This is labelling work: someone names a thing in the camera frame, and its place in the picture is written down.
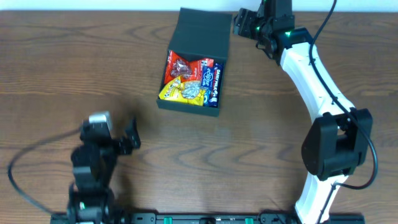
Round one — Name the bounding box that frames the dark green box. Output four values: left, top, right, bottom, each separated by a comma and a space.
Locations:
156, 8, 232, 117

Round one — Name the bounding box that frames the purple Dairy Milk bar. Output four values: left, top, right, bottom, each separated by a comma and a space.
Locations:
208, 63, 224, 108

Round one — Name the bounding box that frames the blue Eclipse mint box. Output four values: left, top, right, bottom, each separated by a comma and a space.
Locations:
201, 66, 214, 90

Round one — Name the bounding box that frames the yellow Hacks candy bag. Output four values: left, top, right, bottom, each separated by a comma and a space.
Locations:
158, 76, 205, 106

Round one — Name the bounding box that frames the red Hacks candy bag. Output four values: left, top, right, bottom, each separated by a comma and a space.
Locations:
164, 50, 214, 84

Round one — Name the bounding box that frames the blue Oreo cookie pack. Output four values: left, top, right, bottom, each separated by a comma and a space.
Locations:
203, 90, 211, 106

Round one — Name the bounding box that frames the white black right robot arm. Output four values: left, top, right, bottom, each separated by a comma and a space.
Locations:
233, 1, 378, 223

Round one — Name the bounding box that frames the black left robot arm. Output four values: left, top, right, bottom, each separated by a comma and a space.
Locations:
67, 118, 141, 224

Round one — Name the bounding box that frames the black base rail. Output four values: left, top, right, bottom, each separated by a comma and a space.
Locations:
49, 212, 364, 224

